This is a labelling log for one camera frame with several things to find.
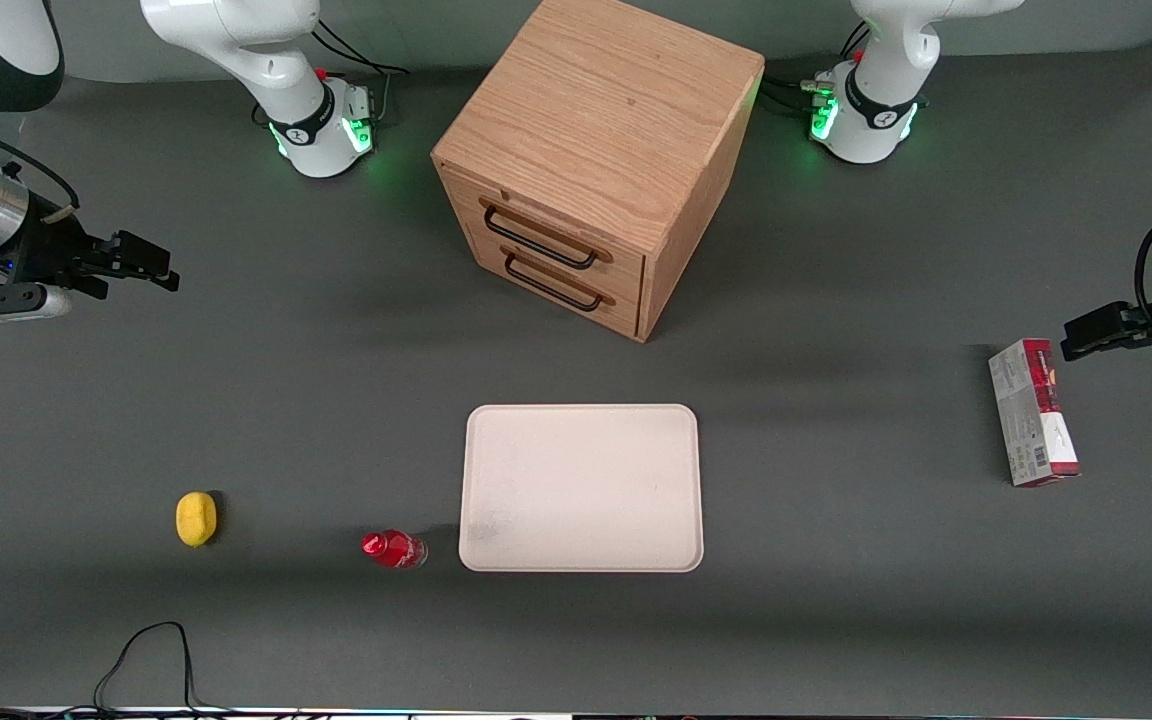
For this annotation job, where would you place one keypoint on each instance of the red and grey carton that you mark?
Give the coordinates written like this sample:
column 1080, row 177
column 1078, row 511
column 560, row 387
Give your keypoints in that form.
column 1031, row 412

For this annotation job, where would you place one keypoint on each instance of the yellow lemon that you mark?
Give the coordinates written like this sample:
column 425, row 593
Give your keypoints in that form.
column 196, row 519

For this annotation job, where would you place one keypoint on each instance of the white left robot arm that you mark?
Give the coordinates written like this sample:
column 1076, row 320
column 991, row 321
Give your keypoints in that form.
column 876, row 90

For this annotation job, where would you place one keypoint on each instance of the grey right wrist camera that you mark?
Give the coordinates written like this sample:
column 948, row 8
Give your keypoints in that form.
column 6, row 302

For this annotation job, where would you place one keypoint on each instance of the white rectangular tray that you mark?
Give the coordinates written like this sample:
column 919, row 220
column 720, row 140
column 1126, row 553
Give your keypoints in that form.
column 581, row 488

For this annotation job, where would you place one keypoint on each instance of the wooden drawer cabinet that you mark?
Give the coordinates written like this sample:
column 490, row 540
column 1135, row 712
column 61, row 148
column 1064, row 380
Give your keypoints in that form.
column 596, row 110

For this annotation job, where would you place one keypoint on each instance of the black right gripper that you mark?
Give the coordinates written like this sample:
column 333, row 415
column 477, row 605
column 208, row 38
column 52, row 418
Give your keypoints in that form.
column 44, row 252

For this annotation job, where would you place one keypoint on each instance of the red coke bottle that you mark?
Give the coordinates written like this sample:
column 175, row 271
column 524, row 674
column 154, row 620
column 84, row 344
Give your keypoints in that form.
column 391, row 549

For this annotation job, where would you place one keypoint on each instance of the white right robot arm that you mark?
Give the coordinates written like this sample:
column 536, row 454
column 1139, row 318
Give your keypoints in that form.
column 266, row 50

